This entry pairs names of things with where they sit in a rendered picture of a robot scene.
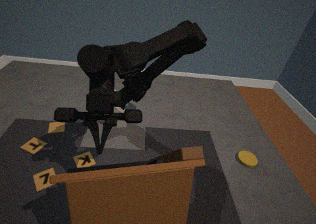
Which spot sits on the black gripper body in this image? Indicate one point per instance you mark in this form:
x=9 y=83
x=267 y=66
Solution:
x=71 y=115

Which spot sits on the yellow round flat disc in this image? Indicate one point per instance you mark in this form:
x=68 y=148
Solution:
x=247 y=159

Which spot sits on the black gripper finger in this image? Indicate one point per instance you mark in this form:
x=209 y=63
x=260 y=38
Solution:
x=94 y=128
x=106 y=130

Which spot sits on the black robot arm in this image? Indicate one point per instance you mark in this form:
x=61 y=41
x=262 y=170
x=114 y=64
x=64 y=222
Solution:
x=128 y=60

